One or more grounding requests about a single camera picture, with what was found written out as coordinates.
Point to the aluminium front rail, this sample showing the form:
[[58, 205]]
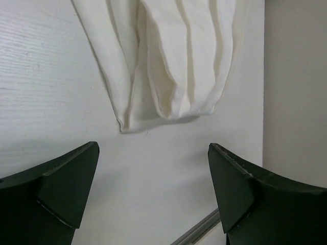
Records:
[[198, 231]]

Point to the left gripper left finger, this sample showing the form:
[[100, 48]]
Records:
[[45, 204]]

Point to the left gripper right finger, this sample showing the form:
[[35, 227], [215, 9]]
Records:
[[257, 206]]

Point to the white pleated skirt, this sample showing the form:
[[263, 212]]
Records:
[[164, 61]]

